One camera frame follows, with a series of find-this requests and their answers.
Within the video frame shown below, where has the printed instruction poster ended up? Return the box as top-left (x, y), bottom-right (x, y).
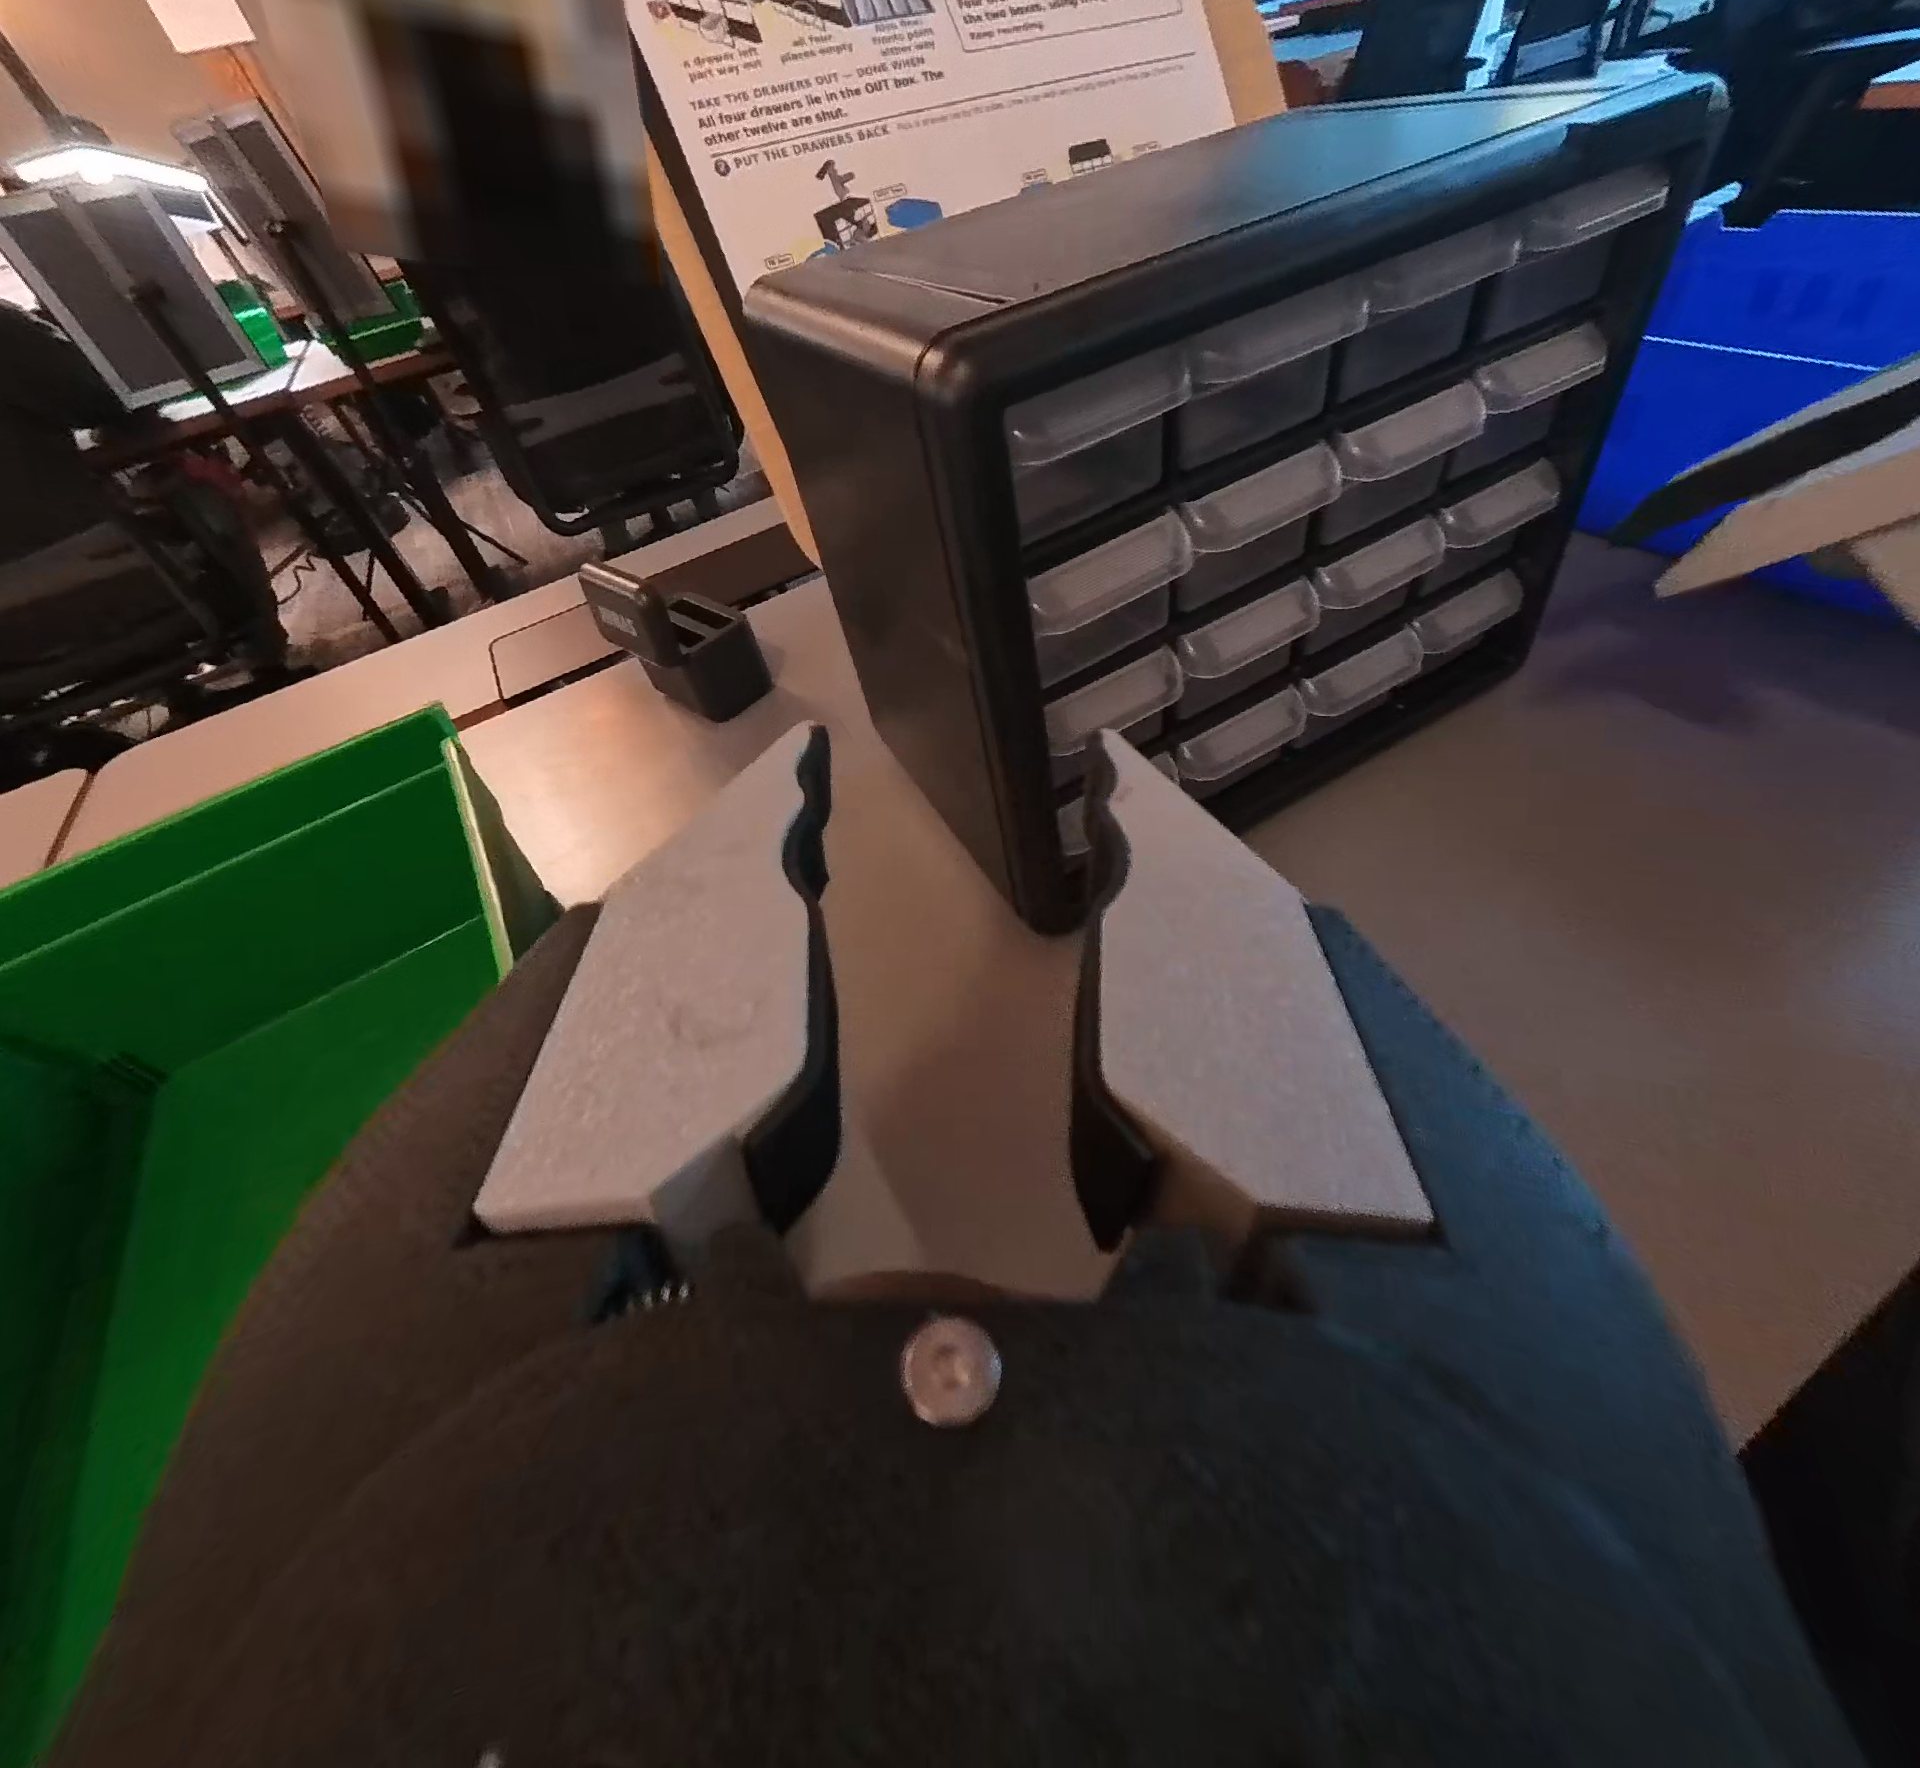
top-left (545, 0), bottom-right (1239, 287)

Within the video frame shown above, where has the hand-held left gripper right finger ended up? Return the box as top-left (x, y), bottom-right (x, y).
top-left (1069, 731), bottom-right (1440, 1259)

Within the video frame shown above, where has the bank of clear drawers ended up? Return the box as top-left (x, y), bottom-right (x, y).
top-left (1002, 163), bottom-right (1674, 870)

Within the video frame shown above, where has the small black box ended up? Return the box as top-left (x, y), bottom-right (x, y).
top-left (575, 561), bottom-right (774, 725)

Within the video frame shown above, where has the blue plastic bin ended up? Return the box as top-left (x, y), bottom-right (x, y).
top-left (1581, 201), bottom-right (1920, 619)

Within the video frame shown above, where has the black drawer cabinet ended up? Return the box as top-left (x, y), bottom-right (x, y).
top-left (742, 73), bottom-right (1727, 939)

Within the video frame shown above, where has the white lamp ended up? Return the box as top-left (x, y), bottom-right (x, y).
top-left (5, 136), bottom-right (169, 192)

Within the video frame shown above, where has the grey monitor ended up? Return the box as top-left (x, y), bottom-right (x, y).
top-left (172, 103), bottom-right (395, 330)
top-left (0, 170), bottom-right (272, 413)

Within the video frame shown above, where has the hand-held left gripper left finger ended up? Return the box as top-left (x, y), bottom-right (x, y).
top-left (472, 725), bottom-right (836, 1238)

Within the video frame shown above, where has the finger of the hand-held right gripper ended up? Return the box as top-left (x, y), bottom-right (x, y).
top-left (1612, 359), bottom-right (1920, 549)
top-left (1653, 444), bottom-right (1920, 622)

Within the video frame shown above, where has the green plastic bin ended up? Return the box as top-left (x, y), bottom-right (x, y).
top-left (0, 703), bottom-right (564, 1710)

